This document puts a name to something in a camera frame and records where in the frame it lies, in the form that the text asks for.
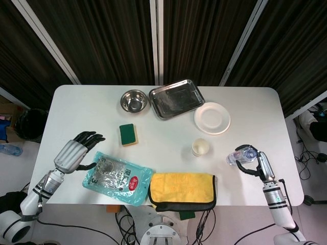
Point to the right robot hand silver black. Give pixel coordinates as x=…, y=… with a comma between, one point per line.
x=267, y=167

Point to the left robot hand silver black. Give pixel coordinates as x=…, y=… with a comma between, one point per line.
x=67, y=155

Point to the clear plastic water bottle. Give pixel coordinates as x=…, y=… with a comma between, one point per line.
x=242, y=156

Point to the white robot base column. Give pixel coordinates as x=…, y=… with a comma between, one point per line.
x=163, y=231

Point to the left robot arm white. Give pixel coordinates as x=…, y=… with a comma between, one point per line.
x=30, y=199

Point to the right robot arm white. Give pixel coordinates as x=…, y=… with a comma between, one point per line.
x=277, y=204

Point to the plastic bottle with blue label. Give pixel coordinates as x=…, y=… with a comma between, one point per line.
x=10, y=150

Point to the white paper cup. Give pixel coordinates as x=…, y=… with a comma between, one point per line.
x=200, y=147

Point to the black trash bin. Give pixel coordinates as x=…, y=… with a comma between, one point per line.
x=30, y=123

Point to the teal packaged steel mesh cloth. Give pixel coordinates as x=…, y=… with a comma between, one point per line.
x=115, y=178

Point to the black stand foot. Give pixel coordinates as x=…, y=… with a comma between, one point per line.
x=310, y=200

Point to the white black floor equipment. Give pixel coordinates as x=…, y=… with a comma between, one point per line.
x=306, y=121

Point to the green yellow sponge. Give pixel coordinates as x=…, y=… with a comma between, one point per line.
x=128, y=134

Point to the blue bag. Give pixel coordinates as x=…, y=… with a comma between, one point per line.
x=3, y=131

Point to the orange block under table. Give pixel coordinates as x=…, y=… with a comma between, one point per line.
x=112, y=208

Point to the black floor object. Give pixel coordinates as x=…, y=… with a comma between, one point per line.
x=12, y=199

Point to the white paper plate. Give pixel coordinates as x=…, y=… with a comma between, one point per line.
x=212, y=118

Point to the brown cardboard box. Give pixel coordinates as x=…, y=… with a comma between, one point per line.
x=9, y=108

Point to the stainless steel bowl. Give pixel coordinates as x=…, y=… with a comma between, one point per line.
x=133, y=100

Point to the yellow grey microfiber towel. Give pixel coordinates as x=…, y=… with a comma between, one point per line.
x=181, y=190

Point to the green pad under table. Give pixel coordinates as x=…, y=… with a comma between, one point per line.
x=187, y=215

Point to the rectangular stainless steel tray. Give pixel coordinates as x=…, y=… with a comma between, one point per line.
x=176, y=98

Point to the dark pleated curtain panel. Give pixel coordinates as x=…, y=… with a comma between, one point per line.
x=293, y=51
x=199, y=38
x=102, y=38
x=20, y=51

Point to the white partition post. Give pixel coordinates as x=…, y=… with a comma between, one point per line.
x=10, y=95
x=46, y=40
x=242, y=43
x=156, y=38
x=306, y=107

